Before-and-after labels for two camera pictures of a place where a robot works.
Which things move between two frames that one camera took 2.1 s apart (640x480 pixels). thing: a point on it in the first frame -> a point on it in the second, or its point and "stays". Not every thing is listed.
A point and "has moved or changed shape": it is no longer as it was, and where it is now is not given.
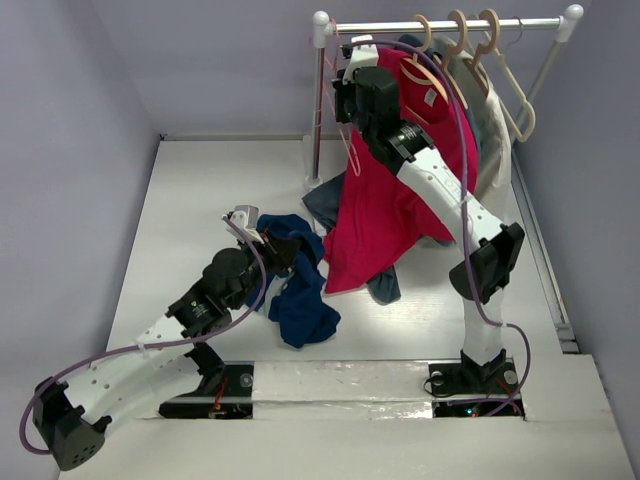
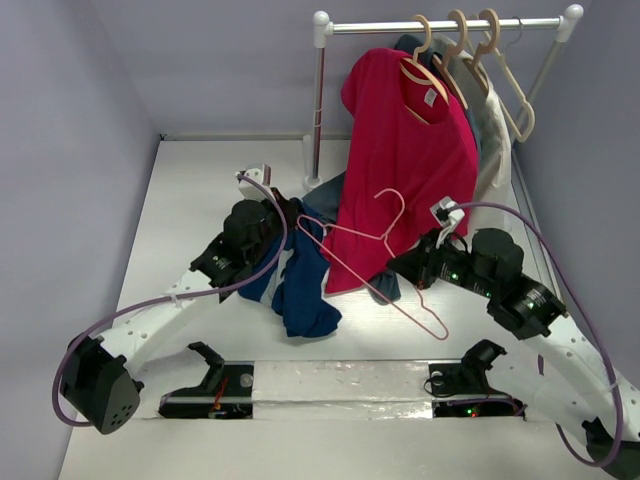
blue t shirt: (299, 305) has moved or changed shape
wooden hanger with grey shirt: (446, 60) stays
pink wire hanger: (331, 86) -> (398, 261)
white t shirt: (490, 121) stays
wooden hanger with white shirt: (485, 48) stays
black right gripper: (343, 100) -> (417, 255)
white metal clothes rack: (323, 27) stays
